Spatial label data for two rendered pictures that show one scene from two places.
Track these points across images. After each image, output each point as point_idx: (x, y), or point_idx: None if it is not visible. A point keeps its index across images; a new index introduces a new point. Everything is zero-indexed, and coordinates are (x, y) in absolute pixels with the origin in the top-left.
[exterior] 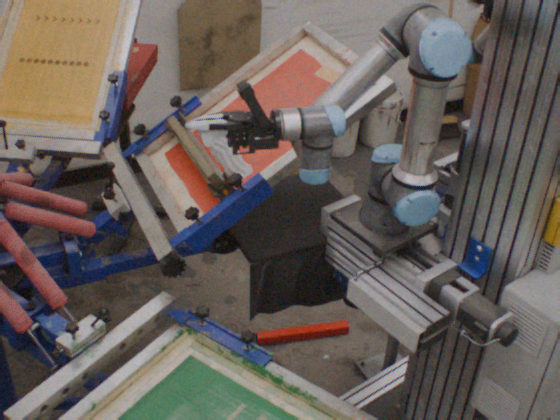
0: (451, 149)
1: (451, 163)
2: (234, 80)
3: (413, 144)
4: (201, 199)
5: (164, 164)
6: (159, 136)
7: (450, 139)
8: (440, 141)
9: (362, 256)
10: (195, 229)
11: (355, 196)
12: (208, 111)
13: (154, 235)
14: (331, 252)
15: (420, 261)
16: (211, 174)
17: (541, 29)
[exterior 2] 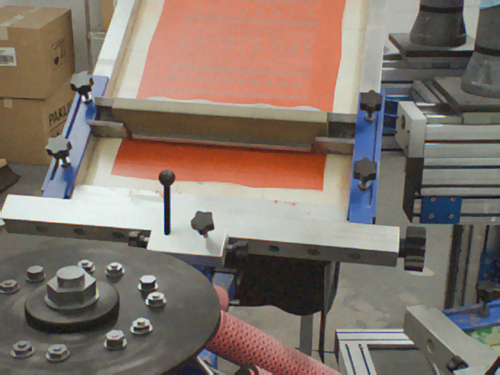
0: (29, 194)
1: (405, 47)
2: (125, 32)
3: None
4: (285, 179)
5: (136, 185)
6: (85, 151)
7: (13, 187)
8: (5, 193)
9: (497, 146)
10: (373, 195)
11: (404, 102)
12: (116, 91)
13: (336, 234)
14: (434, 176)
15: None
16: (326, 114)
17: None
